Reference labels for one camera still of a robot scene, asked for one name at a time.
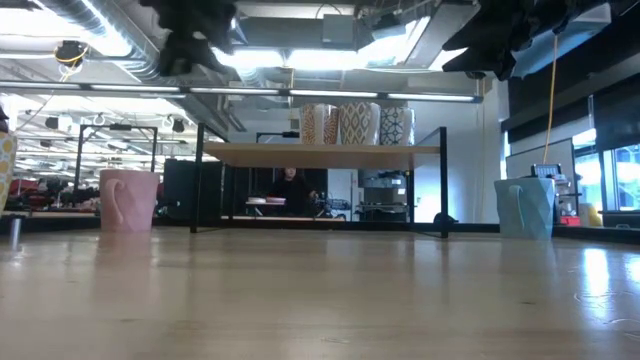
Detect yellow hanging cable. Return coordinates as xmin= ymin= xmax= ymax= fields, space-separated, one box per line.
xmin=542 ymin=34 xmax=560 ymax=166

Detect white partition board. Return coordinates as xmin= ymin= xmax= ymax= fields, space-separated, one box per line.
xmin=505 ymin=138 xmax=576 ymax=180

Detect small yellow object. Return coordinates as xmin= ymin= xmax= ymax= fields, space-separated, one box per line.
xmin=583 ymin=202 xmax=604 ymax=227

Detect orange floral patterned mug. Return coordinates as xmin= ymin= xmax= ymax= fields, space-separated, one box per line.
xmin=299 ymin=103 xmax=341 ymax=146

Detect long ceiling light bar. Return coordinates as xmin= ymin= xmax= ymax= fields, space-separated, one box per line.
xmin=0 ymin=80 xmax=484 ymax=104

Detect blue geometric patterned mug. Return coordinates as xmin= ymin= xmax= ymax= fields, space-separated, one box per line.
xmin=379 ymin=106 xmax=415 ymax=147

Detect pink mug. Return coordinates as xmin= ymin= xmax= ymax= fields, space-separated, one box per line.
xmin=98 ymin=168 xmax=161 ymax=234

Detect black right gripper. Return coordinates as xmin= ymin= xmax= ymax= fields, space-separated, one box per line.
xmin=441 ymin=0 xmax=572 ymax=82

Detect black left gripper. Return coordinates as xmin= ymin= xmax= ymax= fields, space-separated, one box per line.
xmin=138 ymin=0 xmax=239 ymax=78

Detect silver metal post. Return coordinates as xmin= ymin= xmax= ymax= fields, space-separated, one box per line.
xmin=8 ymin=217 xmax=24 ymax=251

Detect black cabinet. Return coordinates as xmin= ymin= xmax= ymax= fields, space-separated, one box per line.
xmin=162 ymin=158 xmax=224 ymax=221

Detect grey metal rack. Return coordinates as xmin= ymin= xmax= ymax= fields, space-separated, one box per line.
xmin=357 ymin=169 xmax=410 ymax=222

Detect black metal table frame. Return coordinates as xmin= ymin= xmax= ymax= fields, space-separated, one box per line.
xmin=0 ymin=212 xmax=640 ymax=246

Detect wooden shelf with black legs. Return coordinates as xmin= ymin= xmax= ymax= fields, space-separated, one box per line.
xmin=189 ymin=122 xmax=450 ymax=240

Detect black yellow ceiling cable reel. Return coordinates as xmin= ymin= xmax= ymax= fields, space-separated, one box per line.
xmin=53 ymin=40 xmax=90 ymax=69

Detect light blue mug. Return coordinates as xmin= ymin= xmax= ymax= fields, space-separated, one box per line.
xmin=493 ymin=177 xmax=557 ymax=241

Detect person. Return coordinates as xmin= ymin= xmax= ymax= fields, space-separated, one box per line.
xmin=269 ymin=167 xmax=317 ymax=217

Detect yellow diamond patterned mug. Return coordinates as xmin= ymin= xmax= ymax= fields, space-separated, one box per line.
xmin=338 ymin=101 xmax=382 ymax=147

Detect yellow circle patterned mug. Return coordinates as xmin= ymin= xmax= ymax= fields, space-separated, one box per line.
xmin=0 ymin=130 xmax=19 ymax=216

